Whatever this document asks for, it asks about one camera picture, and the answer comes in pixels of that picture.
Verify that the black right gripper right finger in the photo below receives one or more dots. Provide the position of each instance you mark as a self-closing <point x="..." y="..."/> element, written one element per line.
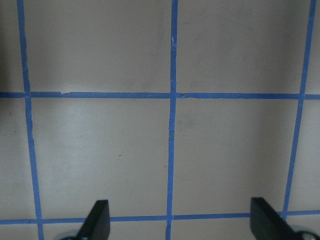
<point x="266" y="223"/>

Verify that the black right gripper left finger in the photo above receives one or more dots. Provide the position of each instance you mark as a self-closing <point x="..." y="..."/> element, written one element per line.
<point x="97" y="225"/>

